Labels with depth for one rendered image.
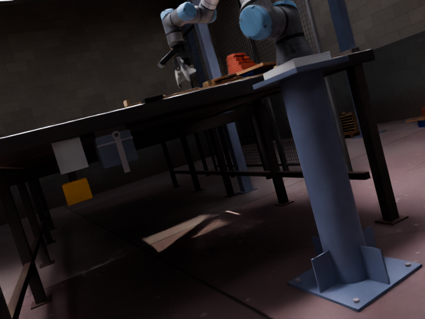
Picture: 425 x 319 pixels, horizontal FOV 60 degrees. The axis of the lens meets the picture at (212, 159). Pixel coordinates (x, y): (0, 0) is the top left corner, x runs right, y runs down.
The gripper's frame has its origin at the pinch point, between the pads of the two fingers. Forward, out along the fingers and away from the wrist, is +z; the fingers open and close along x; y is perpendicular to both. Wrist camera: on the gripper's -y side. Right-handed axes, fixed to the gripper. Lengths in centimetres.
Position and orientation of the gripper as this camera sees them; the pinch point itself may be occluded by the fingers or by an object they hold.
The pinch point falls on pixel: (184, 85)
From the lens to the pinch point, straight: 178.4
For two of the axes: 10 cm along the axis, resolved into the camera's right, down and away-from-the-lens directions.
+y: 8.8, -2.8, 3.8
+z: 2.7, 9.6, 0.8
